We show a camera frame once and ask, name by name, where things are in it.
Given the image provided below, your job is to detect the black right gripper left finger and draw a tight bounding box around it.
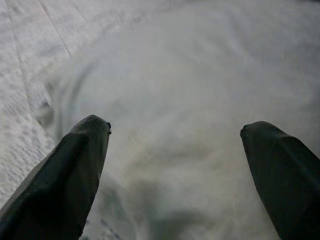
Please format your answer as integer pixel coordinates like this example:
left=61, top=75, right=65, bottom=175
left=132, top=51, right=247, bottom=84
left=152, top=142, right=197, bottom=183
left=0, top=114, right=112, bottom=240

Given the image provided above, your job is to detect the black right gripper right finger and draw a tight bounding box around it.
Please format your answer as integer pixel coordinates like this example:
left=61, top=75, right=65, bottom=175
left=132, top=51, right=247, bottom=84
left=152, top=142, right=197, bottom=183
left=239, top=120, right=320, bottom=240

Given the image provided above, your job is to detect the white pillow with tree print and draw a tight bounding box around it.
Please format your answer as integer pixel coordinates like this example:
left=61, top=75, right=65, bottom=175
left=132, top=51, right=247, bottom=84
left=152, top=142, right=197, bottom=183
left=42, top=0, right=320, bottom=240

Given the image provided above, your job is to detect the grey quilted mattress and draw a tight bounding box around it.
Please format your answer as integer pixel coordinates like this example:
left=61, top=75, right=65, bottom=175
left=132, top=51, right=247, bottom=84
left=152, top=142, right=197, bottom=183
left=0, top=0, right=161, bottom=240

